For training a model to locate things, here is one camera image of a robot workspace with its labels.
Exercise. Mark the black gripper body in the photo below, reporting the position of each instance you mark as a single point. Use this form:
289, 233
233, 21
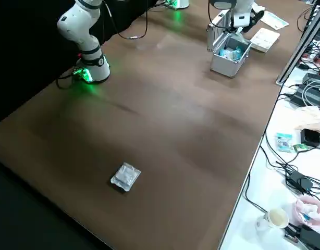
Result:
256, 18

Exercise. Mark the white partition tray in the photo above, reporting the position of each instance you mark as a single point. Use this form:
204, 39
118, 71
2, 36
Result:
264, 39

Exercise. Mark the aluminium first-aid kit case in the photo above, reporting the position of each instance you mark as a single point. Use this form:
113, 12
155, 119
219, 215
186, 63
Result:
227, 66

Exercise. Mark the clear white gauze packet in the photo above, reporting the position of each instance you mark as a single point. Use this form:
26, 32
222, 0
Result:
124, 177

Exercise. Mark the white square box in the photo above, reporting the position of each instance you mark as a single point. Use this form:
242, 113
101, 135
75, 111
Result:
257, 7

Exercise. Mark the long white green packet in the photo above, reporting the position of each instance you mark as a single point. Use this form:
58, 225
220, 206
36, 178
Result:
274, 20

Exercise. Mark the clear bag of blue sachets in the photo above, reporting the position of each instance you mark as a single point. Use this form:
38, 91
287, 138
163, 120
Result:
283, 142
225, 53

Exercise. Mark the black power supply box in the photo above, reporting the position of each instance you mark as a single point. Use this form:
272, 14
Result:
306, 91

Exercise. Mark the pale pink plastic bag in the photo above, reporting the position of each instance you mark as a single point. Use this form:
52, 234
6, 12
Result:
311, 119

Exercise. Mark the small black box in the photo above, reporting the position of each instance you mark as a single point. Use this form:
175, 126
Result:
309, 138

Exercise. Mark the small green packet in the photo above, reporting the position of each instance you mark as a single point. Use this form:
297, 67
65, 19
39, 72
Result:
302, 148

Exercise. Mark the black power adapter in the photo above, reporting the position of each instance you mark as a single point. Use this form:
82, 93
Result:
312, 238
300, 182

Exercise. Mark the pink bowl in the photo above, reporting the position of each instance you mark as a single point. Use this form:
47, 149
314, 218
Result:
309, 211

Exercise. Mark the white paper cup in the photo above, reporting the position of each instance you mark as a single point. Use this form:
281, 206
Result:
276, 218

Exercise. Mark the aluminium frame post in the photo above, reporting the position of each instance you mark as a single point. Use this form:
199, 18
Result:
300, 44

